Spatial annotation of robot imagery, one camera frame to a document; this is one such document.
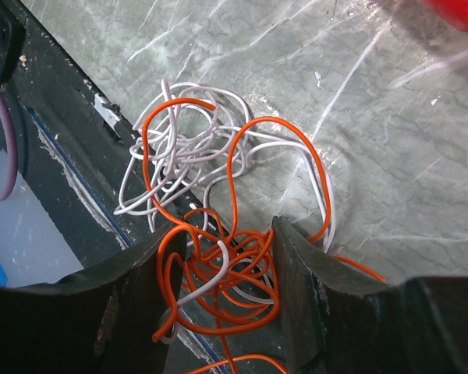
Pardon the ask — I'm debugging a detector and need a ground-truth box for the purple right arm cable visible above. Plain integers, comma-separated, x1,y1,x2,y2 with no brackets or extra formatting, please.
0,72,19,203

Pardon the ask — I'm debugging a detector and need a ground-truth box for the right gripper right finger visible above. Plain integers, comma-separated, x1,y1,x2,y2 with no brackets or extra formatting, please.
272,217,468,373

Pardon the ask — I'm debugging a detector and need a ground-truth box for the white thin cable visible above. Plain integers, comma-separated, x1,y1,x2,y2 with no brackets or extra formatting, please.
112,79,336,344

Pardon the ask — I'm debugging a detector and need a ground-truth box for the orange thin cable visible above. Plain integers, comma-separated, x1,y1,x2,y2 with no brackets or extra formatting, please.
141,97,387,374

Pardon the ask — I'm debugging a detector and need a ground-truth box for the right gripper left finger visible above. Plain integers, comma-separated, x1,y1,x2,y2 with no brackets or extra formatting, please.
0,224,186,373

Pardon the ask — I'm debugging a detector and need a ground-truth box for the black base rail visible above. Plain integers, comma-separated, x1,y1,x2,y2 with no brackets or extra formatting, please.
0,0,235,374

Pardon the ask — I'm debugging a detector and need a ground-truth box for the red bin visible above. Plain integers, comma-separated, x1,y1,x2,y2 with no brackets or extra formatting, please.
420,0,468,33

